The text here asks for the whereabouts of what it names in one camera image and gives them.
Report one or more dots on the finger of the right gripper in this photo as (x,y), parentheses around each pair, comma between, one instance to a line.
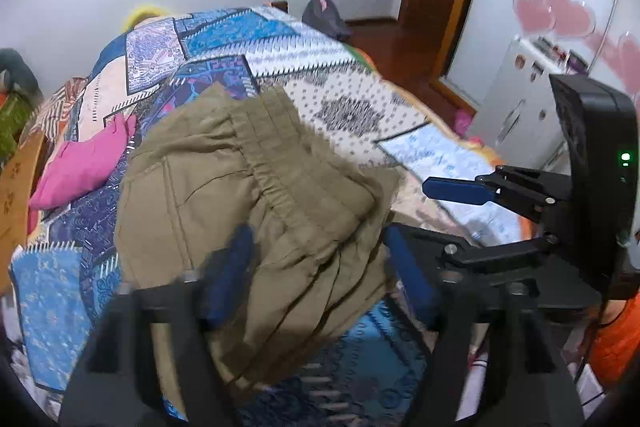
(502,263)
(526,192)

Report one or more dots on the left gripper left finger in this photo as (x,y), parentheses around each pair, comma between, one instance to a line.
(225,278)

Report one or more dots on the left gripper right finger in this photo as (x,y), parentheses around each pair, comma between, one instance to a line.
(413,253)

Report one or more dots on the olive green pants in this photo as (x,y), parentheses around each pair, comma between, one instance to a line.
(216,163)

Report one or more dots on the white cabinet with stickers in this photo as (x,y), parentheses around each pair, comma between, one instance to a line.
(518,117)

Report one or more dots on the patchwork bedspread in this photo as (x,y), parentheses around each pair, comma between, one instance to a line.
(367,377)

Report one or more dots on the pink folded cloth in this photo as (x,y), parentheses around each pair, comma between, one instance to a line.
(80,167)

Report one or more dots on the wooden lap table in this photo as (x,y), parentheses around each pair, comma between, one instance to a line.
(18,181)

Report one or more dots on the green fabric bag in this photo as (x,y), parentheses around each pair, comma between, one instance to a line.
(15,112)

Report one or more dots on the yellow plush item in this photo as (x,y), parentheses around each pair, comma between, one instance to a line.
(140,14)

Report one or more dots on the grey backpack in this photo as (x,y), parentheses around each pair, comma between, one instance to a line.
(323,15)

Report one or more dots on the grey plush toy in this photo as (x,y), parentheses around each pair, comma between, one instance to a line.
(16,76)

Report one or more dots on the pink heart wall decal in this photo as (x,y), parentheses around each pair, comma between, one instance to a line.
(571,19)

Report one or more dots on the wooden door frame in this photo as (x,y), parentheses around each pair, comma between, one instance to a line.
(415,48)

